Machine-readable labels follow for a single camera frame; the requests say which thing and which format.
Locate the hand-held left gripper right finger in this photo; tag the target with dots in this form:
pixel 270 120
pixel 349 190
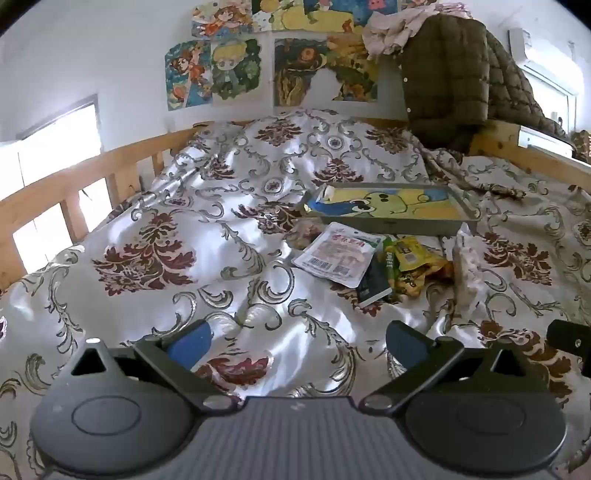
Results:
pixel 408 342

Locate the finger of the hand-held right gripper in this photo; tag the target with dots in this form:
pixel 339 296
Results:
pixel 572 339

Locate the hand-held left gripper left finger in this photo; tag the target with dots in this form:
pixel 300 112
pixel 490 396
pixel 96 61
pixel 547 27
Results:
pixel 189 345

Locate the dark blue snack packet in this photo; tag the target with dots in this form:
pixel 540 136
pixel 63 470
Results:
pixel 374 286

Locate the yellow snack packet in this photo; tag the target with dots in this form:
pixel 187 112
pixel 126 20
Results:
pixel 413 256

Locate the clear bag of rice crackers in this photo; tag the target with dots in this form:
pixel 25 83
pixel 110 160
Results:
pixel 466 267

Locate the white pink snack packet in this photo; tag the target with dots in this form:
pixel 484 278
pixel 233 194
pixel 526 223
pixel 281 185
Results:
pixel 334 256

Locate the grey cardboard box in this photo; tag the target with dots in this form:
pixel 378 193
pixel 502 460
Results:
pixel 392 224

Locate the floral printed blanket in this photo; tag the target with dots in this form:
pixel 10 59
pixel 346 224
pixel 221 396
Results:
pixel 184 286

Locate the green wrapped sausage stick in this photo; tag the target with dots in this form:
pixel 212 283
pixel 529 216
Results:
pixel 391 263

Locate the cartoon painted paper sheet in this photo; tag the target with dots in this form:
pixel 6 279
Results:
pixel 392 203

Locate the clear packet with dark snack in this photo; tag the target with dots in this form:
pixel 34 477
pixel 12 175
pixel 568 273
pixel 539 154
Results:
pixel 302 235

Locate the window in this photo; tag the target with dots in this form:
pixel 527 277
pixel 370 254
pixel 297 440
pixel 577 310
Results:
pixel 60 134

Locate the olive quilted jacket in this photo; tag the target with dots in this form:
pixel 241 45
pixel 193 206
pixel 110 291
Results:
pixel 448 78

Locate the white air conditioner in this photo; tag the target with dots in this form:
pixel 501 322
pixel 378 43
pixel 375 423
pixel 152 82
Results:
pixel 545 50

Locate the pink crumpled cloth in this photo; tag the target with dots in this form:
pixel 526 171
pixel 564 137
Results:
pixel 392 32

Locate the wooden bed frame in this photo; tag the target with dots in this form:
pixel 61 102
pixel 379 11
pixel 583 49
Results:
pixel 55 180

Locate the mermaid girl wall poster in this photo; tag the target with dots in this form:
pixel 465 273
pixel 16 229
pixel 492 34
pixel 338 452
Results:
pixel 189 76

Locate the blond character wall poster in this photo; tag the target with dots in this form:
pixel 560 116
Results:
pixel 233 69

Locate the torn brown green wall poster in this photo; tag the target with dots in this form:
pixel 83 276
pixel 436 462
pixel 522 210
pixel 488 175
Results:
pixel 300 69

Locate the orange-haired girl wall poster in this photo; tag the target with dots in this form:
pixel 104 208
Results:
pixel 221 18

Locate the yellow moon wall poster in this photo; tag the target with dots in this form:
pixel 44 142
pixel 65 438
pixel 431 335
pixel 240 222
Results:
pixel 277 16

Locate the blue sea wall poster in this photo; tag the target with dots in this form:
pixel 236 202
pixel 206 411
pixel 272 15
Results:
pixel 355 5

